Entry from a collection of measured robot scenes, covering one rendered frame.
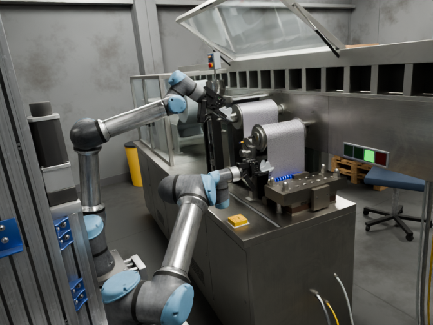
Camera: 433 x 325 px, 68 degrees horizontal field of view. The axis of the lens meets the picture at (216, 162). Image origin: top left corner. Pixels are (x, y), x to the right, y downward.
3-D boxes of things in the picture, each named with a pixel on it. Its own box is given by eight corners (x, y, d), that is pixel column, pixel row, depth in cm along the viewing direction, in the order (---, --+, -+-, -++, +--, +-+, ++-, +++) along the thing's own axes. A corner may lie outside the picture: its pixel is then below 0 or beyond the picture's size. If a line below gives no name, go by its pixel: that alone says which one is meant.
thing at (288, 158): (268, 181, 170) (267, 147, 165) (303, 172, 179) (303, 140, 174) (269, 182, 170) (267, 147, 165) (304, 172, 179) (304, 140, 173)
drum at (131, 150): (161, 182, 491) (155, 142, 473) (136, 189, 471) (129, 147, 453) (151, 176, 526) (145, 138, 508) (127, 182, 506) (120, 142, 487)
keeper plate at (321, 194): (310, 209, 160) (310, 189, 157) (327, 204, 164) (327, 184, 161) (314, 211, 158) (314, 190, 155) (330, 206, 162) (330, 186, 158)
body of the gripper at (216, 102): (227, 100, 154) (207, 86, 148) (218, 115, 154) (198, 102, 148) (220, 99, 161) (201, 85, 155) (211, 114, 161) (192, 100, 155)
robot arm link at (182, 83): (165, 83, 148) (174, 68, 148) (183, 97, 153) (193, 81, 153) (169, 85, 141) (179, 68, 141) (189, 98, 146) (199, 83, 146)
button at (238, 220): (228, 222, 157) (227, 217, 157) (240, 218, 160) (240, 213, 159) (234, 227, 151) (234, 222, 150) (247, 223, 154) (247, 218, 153)
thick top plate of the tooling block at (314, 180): (264, 195, 166) (264, 184, 164) (325, 179, 181) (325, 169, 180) (283, 206, 152) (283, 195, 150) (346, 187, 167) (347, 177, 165)
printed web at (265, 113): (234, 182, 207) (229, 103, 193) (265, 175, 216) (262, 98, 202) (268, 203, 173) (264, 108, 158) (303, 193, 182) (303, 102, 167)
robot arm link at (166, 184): (144, 202, 121) (189, 207, 168) (171, 203, 118) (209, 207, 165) (146, 172, 123) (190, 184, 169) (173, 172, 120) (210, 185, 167)
